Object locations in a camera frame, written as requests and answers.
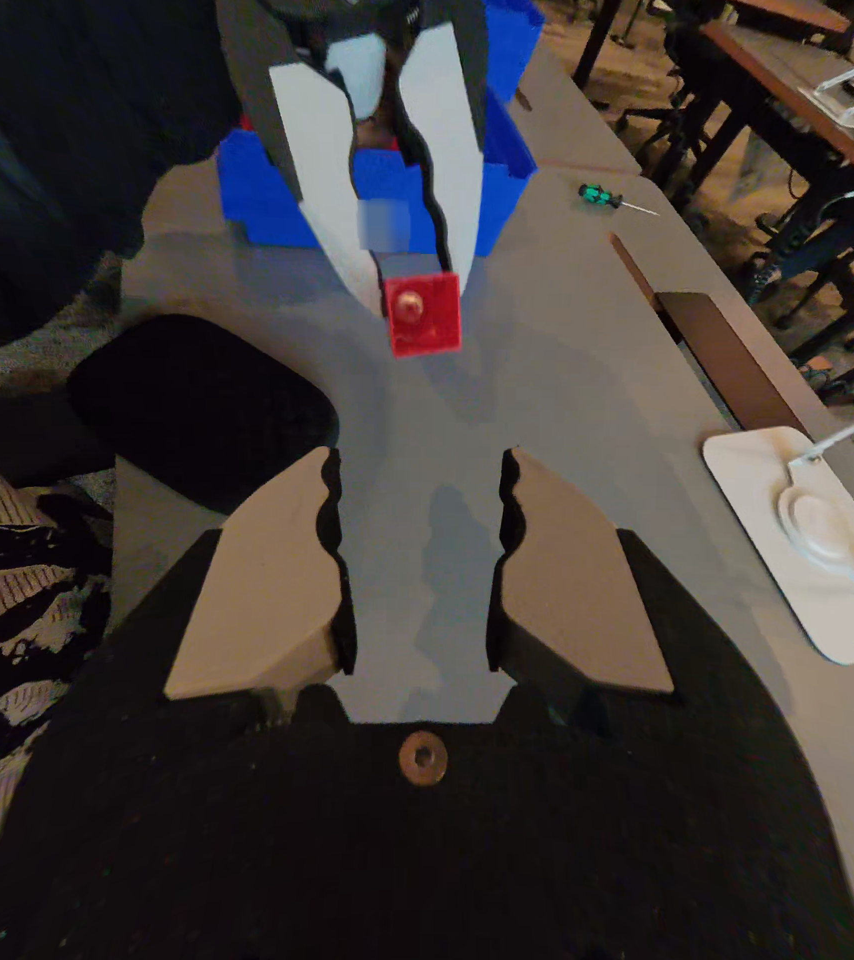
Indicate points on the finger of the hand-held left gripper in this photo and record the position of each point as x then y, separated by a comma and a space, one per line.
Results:
449, 135
322, 150

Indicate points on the blue bin with white label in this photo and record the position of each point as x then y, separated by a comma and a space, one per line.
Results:
255, 195

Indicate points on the red single-stud mega block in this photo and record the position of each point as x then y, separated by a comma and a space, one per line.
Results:
424, 315

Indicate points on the wooden background desk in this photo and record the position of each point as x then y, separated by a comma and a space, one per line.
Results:
802, 105

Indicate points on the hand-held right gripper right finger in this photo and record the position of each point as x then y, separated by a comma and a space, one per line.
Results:
584, 600

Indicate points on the person's patterned garment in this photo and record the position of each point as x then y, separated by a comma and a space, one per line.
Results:
22, 675

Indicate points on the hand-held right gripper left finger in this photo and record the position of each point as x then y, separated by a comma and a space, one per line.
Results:
262, 600

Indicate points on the black honeycomb rubber pad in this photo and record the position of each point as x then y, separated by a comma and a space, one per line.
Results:
202, 413

